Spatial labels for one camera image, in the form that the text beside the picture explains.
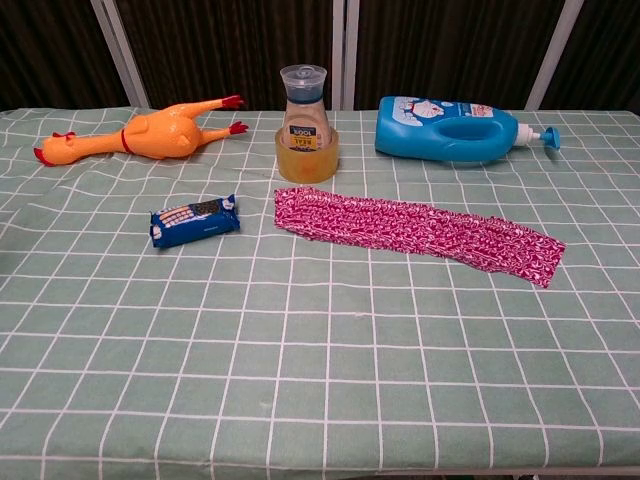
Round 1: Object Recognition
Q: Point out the long pink patterned cloth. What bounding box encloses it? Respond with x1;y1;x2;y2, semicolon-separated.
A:
273;186;567;290

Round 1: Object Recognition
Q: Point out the yellowish clear tape roll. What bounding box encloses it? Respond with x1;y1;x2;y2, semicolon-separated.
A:
274;127;342;184

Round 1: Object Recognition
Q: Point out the green checked tablecloth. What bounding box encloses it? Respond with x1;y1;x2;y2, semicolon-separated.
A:
0;106;640;474

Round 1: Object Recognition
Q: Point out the clear bottle yellow label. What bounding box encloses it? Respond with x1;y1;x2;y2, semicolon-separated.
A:
279;64;335;154

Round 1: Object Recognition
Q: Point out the blue cookie pack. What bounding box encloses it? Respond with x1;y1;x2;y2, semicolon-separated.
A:
149;193;242;250

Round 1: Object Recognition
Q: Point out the blue detergent pump bottle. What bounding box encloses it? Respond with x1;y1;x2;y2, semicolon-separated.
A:
374;95;561;164

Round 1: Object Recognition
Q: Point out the orange rubber chicken toy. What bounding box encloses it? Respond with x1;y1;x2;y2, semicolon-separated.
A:
33;94;250;168

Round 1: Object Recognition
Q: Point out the dark pleated curtain panel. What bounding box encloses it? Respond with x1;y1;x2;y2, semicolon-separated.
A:
114;0;335;112
356;0;567;112
0;0;130;112
541;0;640;112

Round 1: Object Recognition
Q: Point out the grey metal frame post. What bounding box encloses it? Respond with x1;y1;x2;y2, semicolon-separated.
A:
89;0;152;110
331;0;360;112
523;0;585;112

